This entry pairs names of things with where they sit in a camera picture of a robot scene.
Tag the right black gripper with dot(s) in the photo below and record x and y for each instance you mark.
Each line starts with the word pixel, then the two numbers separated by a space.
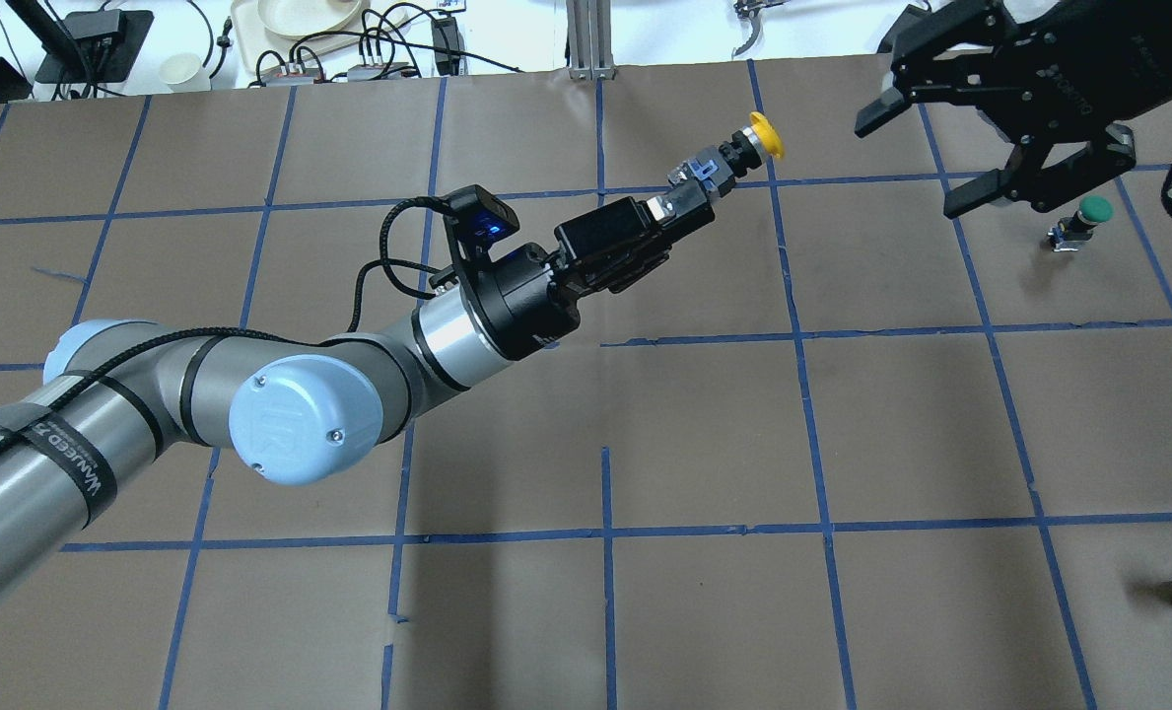
pixel 1059 74

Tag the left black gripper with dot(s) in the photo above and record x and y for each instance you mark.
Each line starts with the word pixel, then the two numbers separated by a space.
pixel 528 304

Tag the yellow push button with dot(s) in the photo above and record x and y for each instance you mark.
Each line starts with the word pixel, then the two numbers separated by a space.
pixel 717 170

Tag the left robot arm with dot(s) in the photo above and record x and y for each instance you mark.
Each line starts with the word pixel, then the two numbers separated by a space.
pixel 117 394

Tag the green push button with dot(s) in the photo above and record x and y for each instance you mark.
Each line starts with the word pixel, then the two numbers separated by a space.
pixel 1075 231

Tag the black monitor stand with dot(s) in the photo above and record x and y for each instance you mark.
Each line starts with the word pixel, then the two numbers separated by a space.
pixel 88 48

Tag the black power adapter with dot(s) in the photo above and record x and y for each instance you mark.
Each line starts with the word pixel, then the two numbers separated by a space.
pixel 447 44

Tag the beige plate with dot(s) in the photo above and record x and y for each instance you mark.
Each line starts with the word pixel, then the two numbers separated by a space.
pixel 291 18

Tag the white paper cup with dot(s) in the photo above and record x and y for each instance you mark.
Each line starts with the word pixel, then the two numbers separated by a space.
pixel 184 73

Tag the aluminium frame post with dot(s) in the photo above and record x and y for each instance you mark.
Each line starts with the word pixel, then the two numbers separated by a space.
pixel 589 40

